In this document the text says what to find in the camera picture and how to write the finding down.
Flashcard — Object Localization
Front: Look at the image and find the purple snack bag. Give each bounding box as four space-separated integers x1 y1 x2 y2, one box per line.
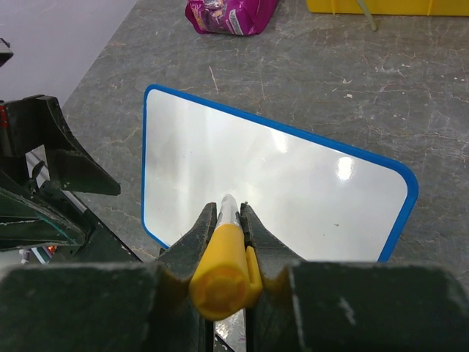
185 0 277 37

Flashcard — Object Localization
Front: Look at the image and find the white marker with yellow cap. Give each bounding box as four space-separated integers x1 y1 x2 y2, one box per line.
189 194 263 321

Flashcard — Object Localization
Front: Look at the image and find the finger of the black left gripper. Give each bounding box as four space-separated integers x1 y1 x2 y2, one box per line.
1 95 121 196
1 187 86 252

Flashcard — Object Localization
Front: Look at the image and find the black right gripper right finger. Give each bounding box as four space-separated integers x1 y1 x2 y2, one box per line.
240 204 468 351

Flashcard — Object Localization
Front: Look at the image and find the yellow plastic fruit bin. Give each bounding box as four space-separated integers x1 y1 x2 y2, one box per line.
306 0 468 17

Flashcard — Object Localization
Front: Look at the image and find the green netted melon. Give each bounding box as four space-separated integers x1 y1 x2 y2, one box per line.
356 0 378 32

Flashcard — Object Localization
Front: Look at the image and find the blue framed whiteboard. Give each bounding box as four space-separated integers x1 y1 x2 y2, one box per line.
141 84 418 262

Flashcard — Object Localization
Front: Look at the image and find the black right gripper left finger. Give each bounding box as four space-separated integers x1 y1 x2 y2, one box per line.
1 203 217 351

